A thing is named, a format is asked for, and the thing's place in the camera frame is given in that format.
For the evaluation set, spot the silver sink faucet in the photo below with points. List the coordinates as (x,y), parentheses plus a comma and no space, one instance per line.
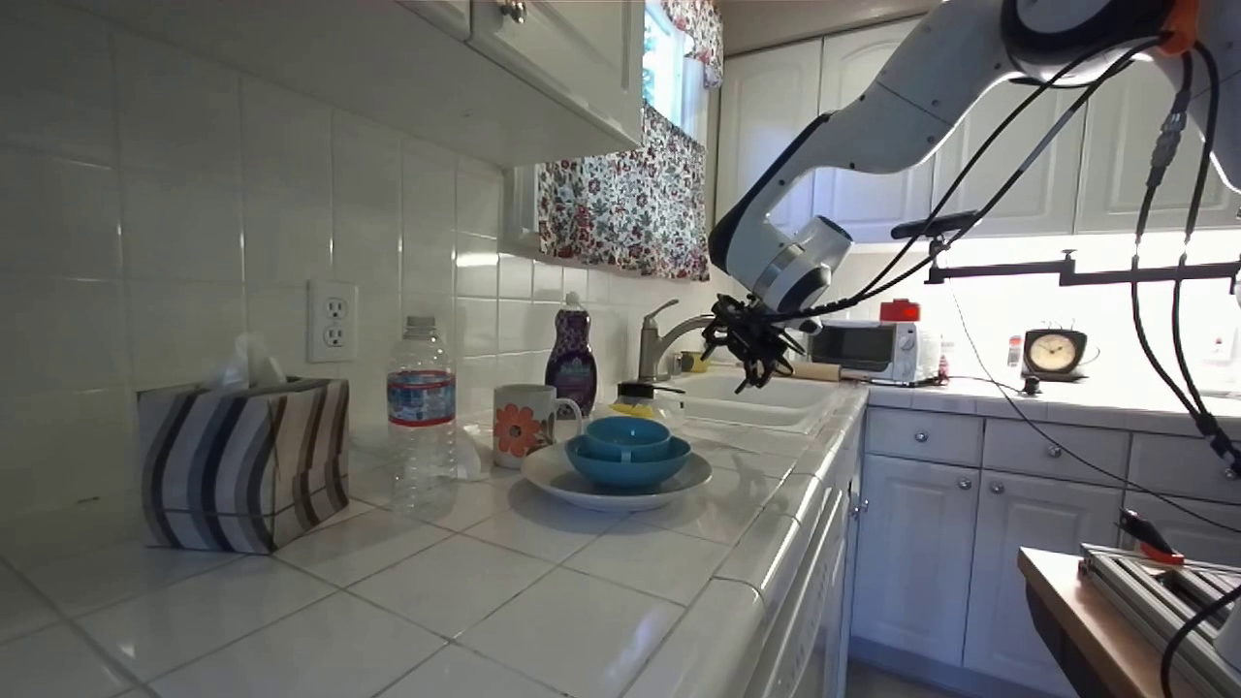
(657,337)

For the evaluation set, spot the red container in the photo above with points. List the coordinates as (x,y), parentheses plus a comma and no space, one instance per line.
(901,313)

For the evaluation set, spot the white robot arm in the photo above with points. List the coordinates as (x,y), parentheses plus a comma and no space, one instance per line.
(941,72)

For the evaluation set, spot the white plate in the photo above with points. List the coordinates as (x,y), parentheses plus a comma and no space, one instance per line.
(551,473)

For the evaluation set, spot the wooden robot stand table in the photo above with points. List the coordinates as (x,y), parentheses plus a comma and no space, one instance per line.
(1127,624)

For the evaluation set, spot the small round clock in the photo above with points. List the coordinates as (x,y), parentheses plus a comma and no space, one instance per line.
(1054,359)

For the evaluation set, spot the floral window curtain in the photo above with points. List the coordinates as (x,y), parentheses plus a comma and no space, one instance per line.
(645,211)

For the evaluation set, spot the white toaster oven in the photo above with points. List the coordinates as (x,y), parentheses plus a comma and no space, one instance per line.
(871,349)

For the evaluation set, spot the white upper cabinets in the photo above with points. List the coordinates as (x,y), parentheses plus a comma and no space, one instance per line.
(574,72)

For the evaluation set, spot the floral ceramic mug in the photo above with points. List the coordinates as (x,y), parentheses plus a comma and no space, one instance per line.
(523,420)

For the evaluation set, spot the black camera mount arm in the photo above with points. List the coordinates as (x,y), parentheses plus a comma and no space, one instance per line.
(1064,270)

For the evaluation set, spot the purple dish soap bottle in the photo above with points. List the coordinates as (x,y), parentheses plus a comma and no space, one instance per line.
(570,364)

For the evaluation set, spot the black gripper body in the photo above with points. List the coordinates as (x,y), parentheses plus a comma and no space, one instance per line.
(755,337)

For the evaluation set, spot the striped tissue box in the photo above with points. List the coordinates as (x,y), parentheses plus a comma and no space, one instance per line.
(242,470)

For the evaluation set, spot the blue stacked bowls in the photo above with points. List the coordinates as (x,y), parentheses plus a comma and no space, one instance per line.
(627,454)

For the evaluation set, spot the clear water bottle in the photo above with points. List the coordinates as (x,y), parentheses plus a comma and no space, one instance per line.
(427,449)

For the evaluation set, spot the white lower cabinet door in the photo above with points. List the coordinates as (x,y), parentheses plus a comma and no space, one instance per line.
(913,557)

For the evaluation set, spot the white kitchen sink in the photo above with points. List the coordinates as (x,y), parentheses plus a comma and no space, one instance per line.
(772,408)

